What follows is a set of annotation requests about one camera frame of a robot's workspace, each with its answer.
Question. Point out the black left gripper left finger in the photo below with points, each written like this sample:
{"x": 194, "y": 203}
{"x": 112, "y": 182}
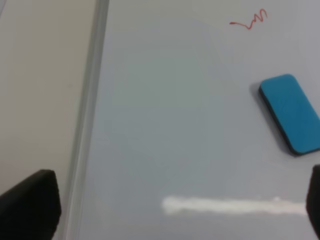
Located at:
{"x": 31, "y": 210}

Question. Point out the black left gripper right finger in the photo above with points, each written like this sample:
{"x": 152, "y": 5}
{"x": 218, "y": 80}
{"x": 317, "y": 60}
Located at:
{"x": 313, "y": 200}

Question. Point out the teal whiteboard eraser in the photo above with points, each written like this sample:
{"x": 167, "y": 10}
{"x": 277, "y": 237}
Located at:
{"x": 292, "y": 112}

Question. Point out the red marker scribble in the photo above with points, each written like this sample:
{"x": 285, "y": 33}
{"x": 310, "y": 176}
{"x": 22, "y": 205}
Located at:
{"x": 257, "y": 17}

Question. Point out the white whiteboard with aluminium frame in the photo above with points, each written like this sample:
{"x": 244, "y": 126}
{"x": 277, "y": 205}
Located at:
{"x": 175, "y": 141}

